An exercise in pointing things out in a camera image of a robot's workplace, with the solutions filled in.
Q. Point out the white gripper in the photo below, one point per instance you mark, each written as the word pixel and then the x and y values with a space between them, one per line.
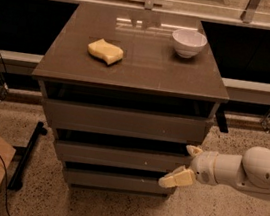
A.
pixel 203 167

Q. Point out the grey drawer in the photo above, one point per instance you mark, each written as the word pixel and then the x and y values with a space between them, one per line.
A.
pixel 121 122
pixel 118 157
pixel 114 181

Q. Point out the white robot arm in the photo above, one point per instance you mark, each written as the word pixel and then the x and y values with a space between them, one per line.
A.
pixel 248 173

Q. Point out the grey drawer cabinet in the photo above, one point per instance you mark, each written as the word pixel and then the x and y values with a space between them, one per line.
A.
pixel 149 78

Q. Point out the white bowl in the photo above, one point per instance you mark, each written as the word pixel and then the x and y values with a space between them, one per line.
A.
pixel 188 43

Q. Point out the yellow sponge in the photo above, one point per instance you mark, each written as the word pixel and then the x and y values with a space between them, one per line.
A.
pixel 107 52

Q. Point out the black floor stand bar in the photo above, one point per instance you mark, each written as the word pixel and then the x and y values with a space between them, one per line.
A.
pixel 25 153

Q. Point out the black bracket beside cabinet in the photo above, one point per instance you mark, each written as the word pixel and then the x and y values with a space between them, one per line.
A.
pixel 221 119

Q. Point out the metal railing post right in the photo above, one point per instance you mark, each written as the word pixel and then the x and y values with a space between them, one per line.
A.
pixel 249 11

